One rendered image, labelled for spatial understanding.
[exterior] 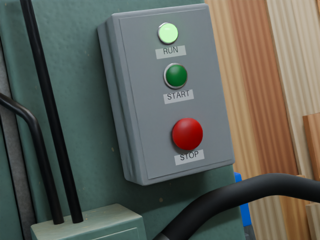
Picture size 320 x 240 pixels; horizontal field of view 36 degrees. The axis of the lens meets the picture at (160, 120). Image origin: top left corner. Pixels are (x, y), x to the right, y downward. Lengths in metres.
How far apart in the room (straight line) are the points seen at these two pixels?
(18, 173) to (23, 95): 0.08
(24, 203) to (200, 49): 0.24
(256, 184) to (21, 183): 0.24
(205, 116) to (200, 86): 0.03
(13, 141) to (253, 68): 1.55
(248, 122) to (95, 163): 1.45
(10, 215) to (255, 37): 1.60
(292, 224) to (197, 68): 1.47
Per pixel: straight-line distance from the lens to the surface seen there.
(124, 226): 0.43
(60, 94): 0.49
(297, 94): 2.04
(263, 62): 2.01
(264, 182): 0.52
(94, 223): 0.44
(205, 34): 0.48
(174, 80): 0.45
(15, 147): 0.52
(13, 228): 0.53
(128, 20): 0.45
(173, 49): 0.46
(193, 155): 0.46
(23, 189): 0.52
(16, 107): 0.48
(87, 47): 0.50
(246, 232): 1.39
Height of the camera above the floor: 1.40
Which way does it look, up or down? 3 degrees down
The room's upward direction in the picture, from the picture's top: 10 degrees counter-clockwise
